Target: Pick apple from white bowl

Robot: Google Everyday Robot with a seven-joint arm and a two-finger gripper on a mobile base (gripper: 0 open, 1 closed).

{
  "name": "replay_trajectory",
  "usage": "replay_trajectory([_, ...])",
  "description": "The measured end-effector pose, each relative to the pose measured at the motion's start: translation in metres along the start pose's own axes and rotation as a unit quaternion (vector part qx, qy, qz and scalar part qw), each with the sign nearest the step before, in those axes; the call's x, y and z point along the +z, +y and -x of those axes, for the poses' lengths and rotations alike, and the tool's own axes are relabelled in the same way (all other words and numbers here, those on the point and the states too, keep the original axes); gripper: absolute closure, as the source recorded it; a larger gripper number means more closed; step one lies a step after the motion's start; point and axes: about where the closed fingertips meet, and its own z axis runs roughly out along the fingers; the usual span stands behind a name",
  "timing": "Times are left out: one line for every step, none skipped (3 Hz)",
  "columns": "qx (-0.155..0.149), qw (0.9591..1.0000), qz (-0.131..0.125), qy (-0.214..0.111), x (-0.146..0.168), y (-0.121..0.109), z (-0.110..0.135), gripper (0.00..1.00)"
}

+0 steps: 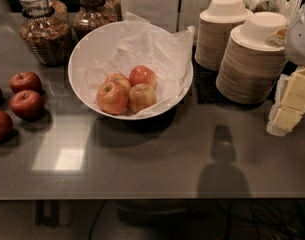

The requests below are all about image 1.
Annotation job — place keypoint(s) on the red apple bottom left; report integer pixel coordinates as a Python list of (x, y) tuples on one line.
[(6, 125)]

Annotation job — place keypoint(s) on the glass granola jar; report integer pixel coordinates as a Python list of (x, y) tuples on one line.
[(46, 33), (93, 14)]

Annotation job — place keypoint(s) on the white crumpled paper liner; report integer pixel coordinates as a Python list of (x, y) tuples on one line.
[(148, 47)]

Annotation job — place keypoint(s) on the back right red apple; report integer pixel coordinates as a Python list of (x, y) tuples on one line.
[(142, 75)]

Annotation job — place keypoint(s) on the yellow-red apple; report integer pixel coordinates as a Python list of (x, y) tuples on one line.
[(121, 78), (112, 97), (141, 96)]

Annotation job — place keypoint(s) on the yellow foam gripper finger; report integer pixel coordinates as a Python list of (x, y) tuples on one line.
[(272, 128), (291, 107)]

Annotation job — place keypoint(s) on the stack of paper bowls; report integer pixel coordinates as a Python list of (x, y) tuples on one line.
[(215, 25), (250, 67)]

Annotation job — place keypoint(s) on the red apple middle left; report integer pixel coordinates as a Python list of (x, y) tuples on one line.
[(27, 105)]

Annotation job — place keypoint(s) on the white bowl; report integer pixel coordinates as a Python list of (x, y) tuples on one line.
[(92, 50)]

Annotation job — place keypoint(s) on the glass granola jar left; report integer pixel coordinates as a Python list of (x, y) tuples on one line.
[(46, 33)]

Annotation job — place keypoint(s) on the front stack of paper bowls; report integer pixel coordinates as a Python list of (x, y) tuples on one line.
[(250, 67)]

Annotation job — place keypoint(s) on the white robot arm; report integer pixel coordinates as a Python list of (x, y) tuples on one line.
[(295, 40)]

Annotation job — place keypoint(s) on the rear stack of paper bowls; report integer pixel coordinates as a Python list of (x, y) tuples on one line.
[(215, 25)]

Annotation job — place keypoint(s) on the black mat under bowls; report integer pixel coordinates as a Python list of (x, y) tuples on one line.
[(204, 81)]

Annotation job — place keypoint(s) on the red apple top left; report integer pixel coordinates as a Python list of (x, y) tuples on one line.
[(25, 81)]

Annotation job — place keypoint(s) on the glass granola jar right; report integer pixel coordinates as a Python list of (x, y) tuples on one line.
[(93, 14)]

